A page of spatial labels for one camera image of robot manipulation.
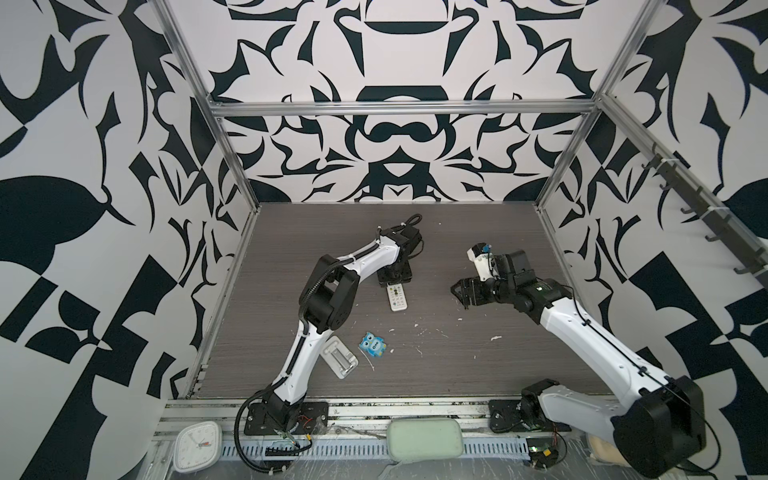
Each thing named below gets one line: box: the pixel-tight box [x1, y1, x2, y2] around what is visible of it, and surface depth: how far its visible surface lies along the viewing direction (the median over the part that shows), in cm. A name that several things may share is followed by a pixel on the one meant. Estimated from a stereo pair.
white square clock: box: [173, 420, 222, 473], surface depth 70 cm
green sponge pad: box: [387, 418, 464, 462], surface depth 70 cm
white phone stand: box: [320, 335, 359, 379], surface depth 84 cm
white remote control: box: [386, 283, 408, 312], surface depth 95 cm
